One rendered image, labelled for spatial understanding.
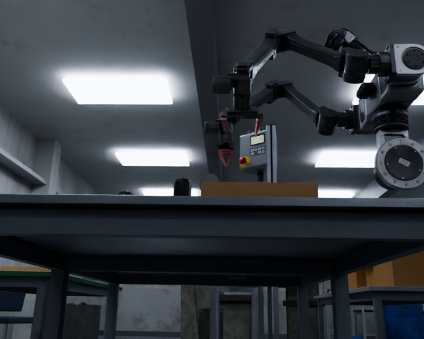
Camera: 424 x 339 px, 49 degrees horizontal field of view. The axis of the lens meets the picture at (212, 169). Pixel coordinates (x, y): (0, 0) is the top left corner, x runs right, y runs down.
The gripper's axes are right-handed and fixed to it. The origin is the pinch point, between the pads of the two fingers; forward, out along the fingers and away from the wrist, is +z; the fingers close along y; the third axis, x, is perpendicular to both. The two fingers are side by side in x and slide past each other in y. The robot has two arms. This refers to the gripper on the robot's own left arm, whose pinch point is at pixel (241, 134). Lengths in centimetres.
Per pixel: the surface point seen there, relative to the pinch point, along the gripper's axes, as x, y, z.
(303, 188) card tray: 58, -11, -6
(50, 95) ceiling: -426, 223, 84
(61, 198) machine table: 61, 42, -5
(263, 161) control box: -62, -14, 34
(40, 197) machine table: 61, 47, -6
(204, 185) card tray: 57, 11, -6
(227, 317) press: -319, -2, 345
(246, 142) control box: -74, -6, 28
